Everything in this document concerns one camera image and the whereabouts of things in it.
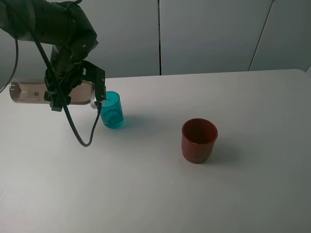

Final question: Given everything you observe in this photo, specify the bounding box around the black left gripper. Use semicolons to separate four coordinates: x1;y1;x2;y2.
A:
44;59;84;112

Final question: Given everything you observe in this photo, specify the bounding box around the teal translucent cup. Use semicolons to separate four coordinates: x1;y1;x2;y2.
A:
101;91;123;129

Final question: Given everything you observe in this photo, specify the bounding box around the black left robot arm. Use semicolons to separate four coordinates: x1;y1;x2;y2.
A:
0;0;105;112

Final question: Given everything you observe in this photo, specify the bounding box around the red plastic cup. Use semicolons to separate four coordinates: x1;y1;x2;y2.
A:
181;118;218;164

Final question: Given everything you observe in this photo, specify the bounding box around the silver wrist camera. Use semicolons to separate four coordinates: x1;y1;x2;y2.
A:
81;60;107;110

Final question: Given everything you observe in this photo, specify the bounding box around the black camera cable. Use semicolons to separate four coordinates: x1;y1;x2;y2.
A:
0;24;102;148

